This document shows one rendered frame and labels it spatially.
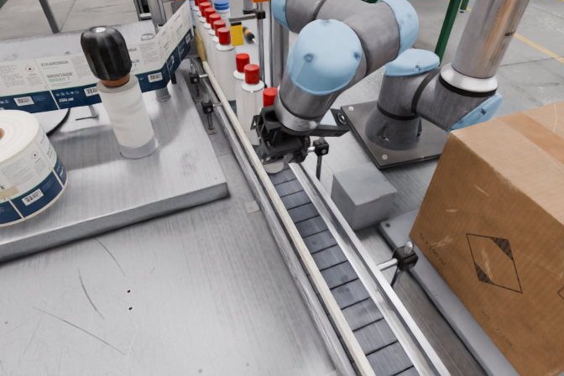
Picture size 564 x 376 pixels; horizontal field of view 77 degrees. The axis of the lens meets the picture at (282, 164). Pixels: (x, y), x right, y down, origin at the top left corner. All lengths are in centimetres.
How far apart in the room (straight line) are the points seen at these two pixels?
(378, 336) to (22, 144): 72
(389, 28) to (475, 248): 37
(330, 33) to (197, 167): 54
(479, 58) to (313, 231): 46
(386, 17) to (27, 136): 69
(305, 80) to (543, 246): 37
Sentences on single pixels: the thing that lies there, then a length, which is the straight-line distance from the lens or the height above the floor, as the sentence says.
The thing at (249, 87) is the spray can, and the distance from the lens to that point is 81.
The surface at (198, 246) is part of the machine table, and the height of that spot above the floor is 83.
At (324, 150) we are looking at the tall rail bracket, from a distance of 77.
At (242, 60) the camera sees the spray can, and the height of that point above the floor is 108.
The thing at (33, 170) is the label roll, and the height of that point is 97.
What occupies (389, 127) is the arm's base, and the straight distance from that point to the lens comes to 95.
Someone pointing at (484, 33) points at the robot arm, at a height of 119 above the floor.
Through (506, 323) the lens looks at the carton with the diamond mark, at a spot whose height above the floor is 91.
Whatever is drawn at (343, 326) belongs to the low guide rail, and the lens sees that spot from 59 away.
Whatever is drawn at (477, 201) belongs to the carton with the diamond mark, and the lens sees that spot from 61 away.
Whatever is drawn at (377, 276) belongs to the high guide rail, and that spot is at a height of 96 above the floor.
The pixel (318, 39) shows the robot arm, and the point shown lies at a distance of 40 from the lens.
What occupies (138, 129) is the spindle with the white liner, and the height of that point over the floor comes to 96.
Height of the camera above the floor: 145
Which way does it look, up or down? 43 degrees down
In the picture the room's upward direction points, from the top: straight up
